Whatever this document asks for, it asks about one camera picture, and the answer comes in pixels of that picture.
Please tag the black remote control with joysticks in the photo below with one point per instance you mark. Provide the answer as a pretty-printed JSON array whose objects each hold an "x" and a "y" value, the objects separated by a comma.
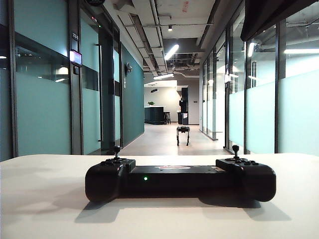
[{"x": 179, "y": 179}]

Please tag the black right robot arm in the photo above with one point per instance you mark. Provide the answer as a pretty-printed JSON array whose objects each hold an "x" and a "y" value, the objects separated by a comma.
[{"x": 274, "y": 15}]

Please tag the black quadruped robot dog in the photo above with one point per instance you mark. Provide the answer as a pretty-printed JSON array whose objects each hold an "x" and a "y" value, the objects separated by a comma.
[{"x": 182, "y": 131}]

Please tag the black door access reader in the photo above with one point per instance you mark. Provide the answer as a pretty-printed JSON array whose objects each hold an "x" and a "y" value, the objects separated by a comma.
[{"x": 75, "y": 70}]

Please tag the lit door display panel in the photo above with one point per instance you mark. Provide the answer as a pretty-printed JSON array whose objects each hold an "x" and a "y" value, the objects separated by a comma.
[{"x": 76, "y": 57}]

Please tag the dark counter with white top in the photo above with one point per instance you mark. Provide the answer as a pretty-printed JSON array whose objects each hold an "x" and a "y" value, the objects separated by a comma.
[{"x": 153, "y": 115}]

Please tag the wooden bar stool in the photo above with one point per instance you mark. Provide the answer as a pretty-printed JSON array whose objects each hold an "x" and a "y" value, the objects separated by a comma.
[{"x": 167, "y": 117}]

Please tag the green potted plant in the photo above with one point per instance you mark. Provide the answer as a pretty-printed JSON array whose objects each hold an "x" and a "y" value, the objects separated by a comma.
[{"x": 151, "y": 103}]

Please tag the bright linear ceiling light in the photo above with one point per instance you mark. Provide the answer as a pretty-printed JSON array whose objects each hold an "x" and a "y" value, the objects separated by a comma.
[
  {"x": 171, "y": 51},
  {"x": 163, "y": 76}
]

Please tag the ceiling track spotlight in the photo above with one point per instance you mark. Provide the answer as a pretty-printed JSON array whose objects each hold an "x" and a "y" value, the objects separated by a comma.
[{"x": 170, "y": 28}]

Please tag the white room number sign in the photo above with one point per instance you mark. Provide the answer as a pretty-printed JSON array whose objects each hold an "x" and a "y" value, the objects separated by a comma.
[{"x": 75, "y": 36}]

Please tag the round black ceiling dome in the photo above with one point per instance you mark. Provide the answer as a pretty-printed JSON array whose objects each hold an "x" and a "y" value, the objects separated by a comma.
[{"x": 94, "y": 1}]

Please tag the white paper wall sign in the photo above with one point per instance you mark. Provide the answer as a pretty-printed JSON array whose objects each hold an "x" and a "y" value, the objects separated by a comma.
[{"x": 124, "y": 83}]

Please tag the round wall-mounted ornament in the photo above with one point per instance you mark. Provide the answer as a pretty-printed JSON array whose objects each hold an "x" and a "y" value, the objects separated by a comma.
[{"x": 128, "y": 68}]

